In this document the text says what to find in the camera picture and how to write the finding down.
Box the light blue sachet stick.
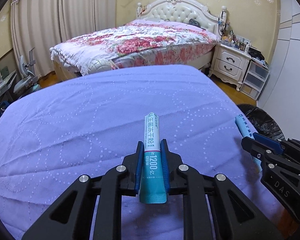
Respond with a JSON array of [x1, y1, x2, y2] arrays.
[[234, 113, 263, 173]]

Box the teal white sachet stick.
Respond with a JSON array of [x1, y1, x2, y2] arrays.
[[139, 113, 167, 204]]

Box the black lined trash bin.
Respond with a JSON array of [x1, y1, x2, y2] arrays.
[[237, 103, 285, 140]]

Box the clear plastic drawer unit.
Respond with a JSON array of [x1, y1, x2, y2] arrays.
[[240, 58, 269, 101]]

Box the white two-drawer nightstand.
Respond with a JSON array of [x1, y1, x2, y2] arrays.
[[208, 43, 251, 92]]

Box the nightstand clutter bottles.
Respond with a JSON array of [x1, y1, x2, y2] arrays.
[[218, 21, 265, 63]]

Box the white bed with floral quilt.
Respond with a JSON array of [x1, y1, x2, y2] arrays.
[[50, 0, 226, 76]]

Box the grey study desk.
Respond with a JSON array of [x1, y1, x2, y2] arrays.
[[0, 65, 18, 120]]

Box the beige pleated curtain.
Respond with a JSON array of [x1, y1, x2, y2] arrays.
[[11, 0, 116, 77]]

